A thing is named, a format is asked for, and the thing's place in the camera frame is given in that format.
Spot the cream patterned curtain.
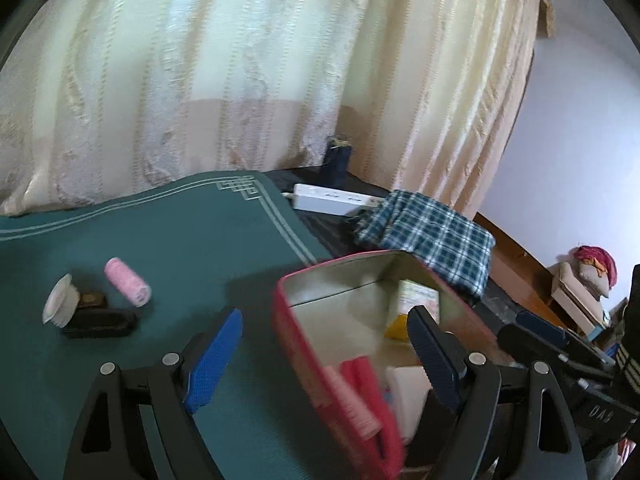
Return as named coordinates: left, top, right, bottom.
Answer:
left=0, top=0, right=556, bottom=216

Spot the red and pink cloth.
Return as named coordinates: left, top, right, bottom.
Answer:
left=574, top=245, right=618, bottom=286

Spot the white thread spool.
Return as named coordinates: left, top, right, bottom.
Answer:
left=42, top=274, right=81, bottom=325

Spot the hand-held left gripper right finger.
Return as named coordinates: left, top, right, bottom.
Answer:
left=406, top=304, right=588, bottom=480

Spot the white power strip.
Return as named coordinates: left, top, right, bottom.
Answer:
left=281, top=183, right=386, bottom=216

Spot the black plastic sheet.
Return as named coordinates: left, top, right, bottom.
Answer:
left=265, top=167, right=521, bottom=361

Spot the blue plaid cloth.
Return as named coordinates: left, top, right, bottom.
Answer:
left=352, top=190, right=496, bottom=306

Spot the green mat with white border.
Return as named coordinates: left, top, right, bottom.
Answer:
left=0, top=171, right=351, bottom=480

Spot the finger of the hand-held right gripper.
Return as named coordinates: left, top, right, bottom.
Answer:
left=515, top=310, right=618, bottom=368
left=497, top=322, right=613, bottom=386

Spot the white soft packet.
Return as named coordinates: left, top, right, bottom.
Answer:
left=385, top=365, right=433, bottom=446

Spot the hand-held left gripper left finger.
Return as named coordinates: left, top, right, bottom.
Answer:
left=62, top=307, right=244, bottom=480

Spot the beige armchair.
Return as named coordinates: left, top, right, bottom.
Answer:
left=550, top=260, right=616, bottom=333

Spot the small printed card packet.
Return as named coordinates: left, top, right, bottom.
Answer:
left=384, top=279, right=442, bottom=343

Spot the large pink foam curler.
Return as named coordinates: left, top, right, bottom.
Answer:
left=340, top=355, right=388, bottom=428

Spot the red tin box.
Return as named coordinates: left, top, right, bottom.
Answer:
left=272, top=250, right=516, bottom=478

